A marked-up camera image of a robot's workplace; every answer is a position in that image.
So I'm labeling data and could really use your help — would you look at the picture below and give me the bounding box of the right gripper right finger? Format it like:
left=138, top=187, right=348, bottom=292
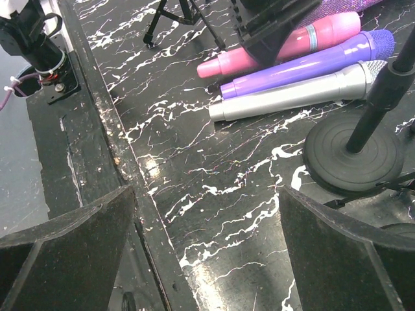
left=279, top=187, right=414, bottom=310

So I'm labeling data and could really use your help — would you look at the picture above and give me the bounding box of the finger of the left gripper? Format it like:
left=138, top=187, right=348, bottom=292
left=231, top=0, right=322, bottom=65

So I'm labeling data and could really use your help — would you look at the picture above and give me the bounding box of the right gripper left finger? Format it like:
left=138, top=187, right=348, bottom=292
left=1, top=186, right=136, bottom=310

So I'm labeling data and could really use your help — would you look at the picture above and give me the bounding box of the pink microphone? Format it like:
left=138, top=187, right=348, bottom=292
left=197, top=12, right=361, bottom=78

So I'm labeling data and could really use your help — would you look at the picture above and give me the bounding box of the glitter purple microphone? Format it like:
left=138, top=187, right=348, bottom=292
left=297, top=0, right=381, bottom=28

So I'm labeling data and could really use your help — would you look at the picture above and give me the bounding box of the black tripod mic stand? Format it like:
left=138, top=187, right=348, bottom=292
left=143, top=0, right=226, bottom=51

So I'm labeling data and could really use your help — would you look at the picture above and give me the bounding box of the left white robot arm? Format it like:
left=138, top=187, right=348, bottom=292
left=1, top=1, right=321, bottom=104

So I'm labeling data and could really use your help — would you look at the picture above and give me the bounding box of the black round-base stand right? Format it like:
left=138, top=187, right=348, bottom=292
left=381, top=223, right=415, bottom=239

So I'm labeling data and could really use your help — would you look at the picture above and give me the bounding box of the black round-base stand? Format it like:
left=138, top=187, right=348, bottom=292
left=381, top=223, right=415, bottom=239
left=303, top=33, right=414, bottom=197

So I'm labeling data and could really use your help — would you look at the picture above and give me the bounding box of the black round-base stand left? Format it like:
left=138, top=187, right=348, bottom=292
left=303, top=33, right=414, bottom=197

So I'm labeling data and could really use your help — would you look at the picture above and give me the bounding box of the silver microphone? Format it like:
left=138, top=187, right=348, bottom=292
left=208, top=60, right=387, bottom=122

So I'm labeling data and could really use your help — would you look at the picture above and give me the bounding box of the black tripod stand with ring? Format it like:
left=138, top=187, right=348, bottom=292
left=314, top=115, right=414, bottom=209

